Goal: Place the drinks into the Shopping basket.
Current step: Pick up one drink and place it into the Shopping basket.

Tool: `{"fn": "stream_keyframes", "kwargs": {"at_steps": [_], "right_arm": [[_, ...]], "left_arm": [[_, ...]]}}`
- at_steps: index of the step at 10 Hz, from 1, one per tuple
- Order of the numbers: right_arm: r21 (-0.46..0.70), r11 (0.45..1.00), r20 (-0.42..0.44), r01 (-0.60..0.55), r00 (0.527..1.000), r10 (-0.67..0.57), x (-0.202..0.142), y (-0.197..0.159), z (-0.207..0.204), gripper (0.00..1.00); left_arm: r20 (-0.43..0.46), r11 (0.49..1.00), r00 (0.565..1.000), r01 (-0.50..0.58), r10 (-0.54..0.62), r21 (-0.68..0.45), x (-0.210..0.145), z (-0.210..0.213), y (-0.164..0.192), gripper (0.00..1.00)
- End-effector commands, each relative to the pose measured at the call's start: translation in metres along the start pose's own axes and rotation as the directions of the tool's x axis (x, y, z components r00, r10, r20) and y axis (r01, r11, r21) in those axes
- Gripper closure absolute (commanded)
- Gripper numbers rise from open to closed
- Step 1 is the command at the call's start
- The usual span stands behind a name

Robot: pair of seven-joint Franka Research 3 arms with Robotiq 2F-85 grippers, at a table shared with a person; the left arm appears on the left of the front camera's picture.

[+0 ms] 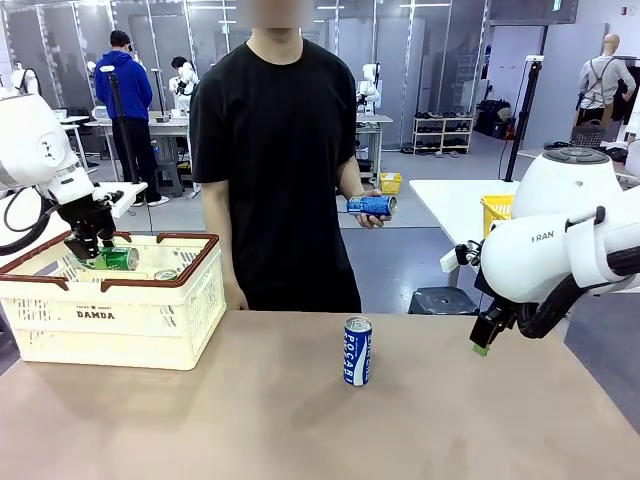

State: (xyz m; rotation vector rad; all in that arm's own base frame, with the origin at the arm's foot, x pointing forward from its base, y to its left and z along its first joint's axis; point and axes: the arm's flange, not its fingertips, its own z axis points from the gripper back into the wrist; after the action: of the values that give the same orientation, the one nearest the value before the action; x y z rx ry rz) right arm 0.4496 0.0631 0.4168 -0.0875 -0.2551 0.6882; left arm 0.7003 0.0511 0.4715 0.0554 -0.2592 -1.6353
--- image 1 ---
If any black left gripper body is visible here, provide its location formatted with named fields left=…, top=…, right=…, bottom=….
left=56, top=192, right=119, bottom=242

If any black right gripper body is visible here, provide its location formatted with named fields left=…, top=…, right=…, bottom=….
left=473, top=271, right=520, bottom=322

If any blue Pocari Sweat can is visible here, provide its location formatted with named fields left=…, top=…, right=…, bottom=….
left=342, top=315, right=374, bottom=388
left=346, top=194, right=399, bottom=219

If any person's left forearm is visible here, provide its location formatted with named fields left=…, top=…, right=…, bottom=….
left=334, top=153, right=375, bottom=199

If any person's right forearm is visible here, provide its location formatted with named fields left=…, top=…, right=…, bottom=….
left=201, top=179, right=242, bottom=297

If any yellow plastic shopping basket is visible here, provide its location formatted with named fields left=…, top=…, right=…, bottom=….
left=480, top=194, right=516, bottom=239

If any cream basket with brown rim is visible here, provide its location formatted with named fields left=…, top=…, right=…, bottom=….
left=0, top=231, right=229, bottom=372

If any dark wicker basket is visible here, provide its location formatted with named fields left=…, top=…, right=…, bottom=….
left=569, top=119, right=607, bottom=151

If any person's left hand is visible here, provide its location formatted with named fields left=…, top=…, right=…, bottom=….
left=349, top=187, right=397, bottom=231

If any person's right hand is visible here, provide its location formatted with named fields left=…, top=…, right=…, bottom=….
left=227, top=286, right=251, bottom=312

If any black plastic stool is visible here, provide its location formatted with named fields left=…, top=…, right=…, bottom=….
left=408, top=285, right=482, bottom=317

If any grey step stool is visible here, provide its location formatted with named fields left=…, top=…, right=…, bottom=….
left=149, top=159, right=184, bottom=198

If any black tripod pole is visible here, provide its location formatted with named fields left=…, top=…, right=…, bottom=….
left=99, top=64, right=144, bottom=185
left=503, top=55, right=545, bottom=184

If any white background desk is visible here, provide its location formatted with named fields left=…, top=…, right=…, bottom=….
left=83, top=111, right=202, bottom=199

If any person in blue hoodie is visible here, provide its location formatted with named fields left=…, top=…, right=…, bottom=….
left=94, top=29, right=171, bottom=208

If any white shoe rack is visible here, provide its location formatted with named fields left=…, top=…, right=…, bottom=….
left=412, top=113, right=475, bottom=156

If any black bags pile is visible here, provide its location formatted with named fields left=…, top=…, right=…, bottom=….
left=474, top=98, right=517, bottom=141

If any white standing desk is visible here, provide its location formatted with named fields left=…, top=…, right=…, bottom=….
left=353, top=112, right=395, bottom=190

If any person in black t-shirt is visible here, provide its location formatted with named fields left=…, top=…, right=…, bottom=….
left=189, top=0, right=363, bottom=314

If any mannequin with grey apron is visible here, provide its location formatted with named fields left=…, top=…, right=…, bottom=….
left=574, top=33, right=639, bottom=126

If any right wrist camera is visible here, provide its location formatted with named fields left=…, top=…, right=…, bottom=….
left=439, top=241, right=485, bottom=272

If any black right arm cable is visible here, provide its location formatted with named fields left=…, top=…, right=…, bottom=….
left=516, top=243, right=640, bottom=342

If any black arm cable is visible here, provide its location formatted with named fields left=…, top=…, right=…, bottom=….
left=0, top=186, right=67, bottom=257
left=516, top=243, right=640, bottom=342

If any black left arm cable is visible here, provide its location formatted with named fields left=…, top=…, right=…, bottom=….
left=0, top=186, right=67, bottom=257

